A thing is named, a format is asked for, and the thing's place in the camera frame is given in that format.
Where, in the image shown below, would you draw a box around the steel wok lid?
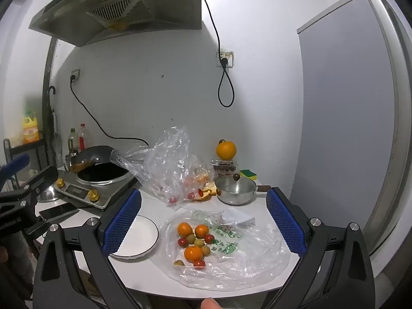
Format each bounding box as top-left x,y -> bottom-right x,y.
37,180 -> 66,203

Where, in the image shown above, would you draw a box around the dark wok with wooden handle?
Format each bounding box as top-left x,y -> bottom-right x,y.
66,145 -> 115,173

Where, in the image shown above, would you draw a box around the orange peel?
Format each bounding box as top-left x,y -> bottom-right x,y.
197,182 -> 218,202

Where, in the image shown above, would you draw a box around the black metal rack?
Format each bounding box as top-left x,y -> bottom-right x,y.
3,130 -> 49,184

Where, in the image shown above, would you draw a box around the black umbrella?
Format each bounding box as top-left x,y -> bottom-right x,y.
48,85 -> 59,168

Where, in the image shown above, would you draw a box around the black smartphone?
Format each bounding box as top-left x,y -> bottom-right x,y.
39,202 -> 79,223

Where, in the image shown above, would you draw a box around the crumpled clear plastic bag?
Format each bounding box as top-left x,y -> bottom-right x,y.
109,125 -> 218,208

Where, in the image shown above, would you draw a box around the black cooker cable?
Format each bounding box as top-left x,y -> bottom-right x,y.
70,79 -> 150,145

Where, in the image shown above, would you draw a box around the red capped bottle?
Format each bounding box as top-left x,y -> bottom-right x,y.
78,123 -> 89,151

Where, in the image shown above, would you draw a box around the small steel pot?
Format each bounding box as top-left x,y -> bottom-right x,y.
215,183 -> 271,206

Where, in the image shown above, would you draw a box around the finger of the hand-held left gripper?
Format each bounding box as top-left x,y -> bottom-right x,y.
19,166 -> 59,198
0,154 -> 31,181

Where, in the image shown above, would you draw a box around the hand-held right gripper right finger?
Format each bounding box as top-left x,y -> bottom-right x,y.
265,187 -> 377,309

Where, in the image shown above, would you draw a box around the black range hood cable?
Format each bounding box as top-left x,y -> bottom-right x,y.
201,0 -> 235,107

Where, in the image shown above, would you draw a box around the white wall socket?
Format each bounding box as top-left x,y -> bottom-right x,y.
216,51 -> 234,69

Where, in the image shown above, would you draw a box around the clear plastic cup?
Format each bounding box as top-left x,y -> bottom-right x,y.
109,148 -> 152,176

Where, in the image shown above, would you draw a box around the peeled orange pieces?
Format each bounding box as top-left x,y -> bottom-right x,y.
190,169 -> 210,185

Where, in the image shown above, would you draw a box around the cooking oil bottle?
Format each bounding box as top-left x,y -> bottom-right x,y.
67,128 -> 79,155

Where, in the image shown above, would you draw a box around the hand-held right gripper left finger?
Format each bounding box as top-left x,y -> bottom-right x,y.
32,187 -> 144,309

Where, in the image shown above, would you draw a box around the yellow detergent bottle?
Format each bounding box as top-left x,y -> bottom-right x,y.
22,111 -> 40,145

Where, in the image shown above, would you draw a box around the green printed plastic bag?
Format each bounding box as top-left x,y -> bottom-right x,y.
159,209 -> 292,292

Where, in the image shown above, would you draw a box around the white plate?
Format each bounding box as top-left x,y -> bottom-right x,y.
109,214 -> 160,259

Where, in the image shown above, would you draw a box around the silver induction cooker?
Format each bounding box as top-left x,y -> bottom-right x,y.
53,162 -> 137,209

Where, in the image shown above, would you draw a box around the large orange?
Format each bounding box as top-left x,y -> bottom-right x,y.
216,139 -> 237,161

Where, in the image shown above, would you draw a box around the grey refrigerator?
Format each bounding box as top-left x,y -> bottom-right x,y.
291,0 -> 409,255

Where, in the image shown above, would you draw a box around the dark vertical pipe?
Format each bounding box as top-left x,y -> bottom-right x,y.
41,37 -> 60,168

